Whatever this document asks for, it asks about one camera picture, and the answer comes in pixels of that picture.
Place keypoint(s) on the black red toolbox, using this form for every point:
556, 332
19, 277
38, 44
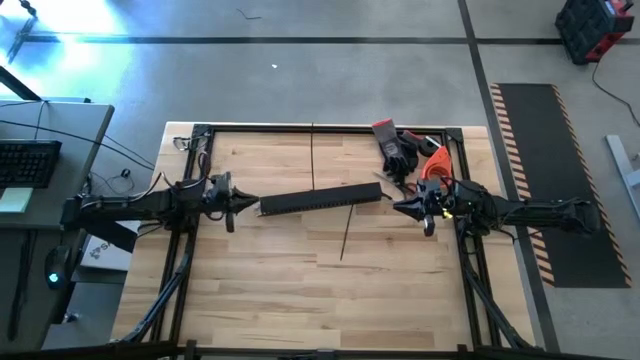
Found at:
585, 30

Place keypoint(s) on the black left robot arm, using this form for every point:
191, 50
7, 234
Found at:
135, 205

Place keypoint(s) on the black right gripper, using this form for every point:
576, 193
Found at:
434, 200

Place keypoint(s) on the black computer mouse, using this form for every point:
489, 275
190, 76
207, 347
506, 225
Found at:
57, 265

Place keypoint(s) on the grey metal bar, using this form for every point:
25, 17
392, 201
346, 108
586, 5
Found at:
620, 160

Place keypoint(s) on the green sticky note pad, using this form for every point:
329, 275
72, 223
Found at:
15, 200

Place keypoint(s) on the grey desk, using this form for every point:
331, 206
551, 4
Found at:
75, 165

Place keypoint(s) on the black duct cover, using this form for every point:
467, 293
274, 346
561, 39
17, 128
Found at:
320, 196

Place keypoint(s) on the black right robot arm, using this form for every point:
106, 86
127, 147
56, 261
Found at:
525, 212

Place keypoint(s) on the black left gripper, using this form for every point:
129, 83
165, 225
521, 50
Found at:
222, 202

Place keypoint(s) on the yellow tag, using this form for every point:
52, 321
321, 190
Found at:
446, 215

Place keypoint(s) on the white cardboard box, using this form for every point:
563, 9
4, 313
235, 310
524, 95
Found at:
102, 257

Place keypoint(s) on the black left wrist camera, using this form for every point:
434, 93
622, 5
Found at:
220, 181

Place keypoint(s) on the black tape roll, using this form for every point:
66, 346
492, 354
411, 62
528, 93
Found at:
424, 147

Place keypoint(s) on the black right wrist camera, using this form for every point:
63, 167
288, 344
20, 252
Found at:
429, 226

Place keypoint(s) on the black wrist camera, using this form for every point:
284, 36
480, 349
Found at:
220, 181
429, 226

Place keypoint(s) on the orange tape dispenser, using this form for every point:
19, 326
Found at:
440, 162

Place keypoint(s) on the grey glove red cuff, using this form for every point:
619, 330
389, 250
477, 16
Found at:
390, 145
412, 136

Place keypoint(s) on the black striped floor mat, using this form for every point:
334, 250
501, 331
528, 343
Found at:
560, 150

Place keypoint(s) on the black keyboard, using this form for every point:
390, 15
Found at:
27, 162

